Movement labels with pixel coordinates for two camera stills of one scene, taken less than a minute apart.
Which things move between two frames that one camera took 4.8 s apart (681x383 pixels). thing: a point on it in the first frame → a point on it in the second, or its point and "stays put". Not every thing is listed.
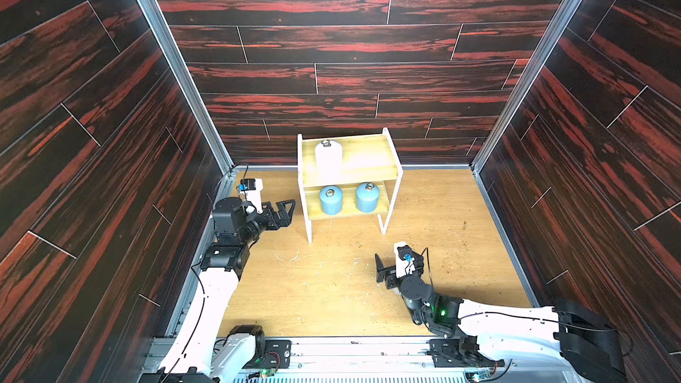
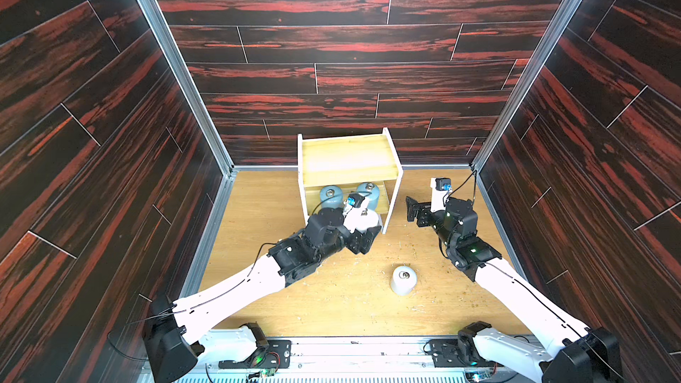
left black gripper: [283, 221] → [364, 240]
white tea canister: [329, 159] → [365, 218]
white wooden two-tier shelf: [366, 159] stays put
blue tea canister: [332, 199] stays put
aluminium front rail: [352, 359] stays put
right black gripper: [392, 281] → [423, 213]
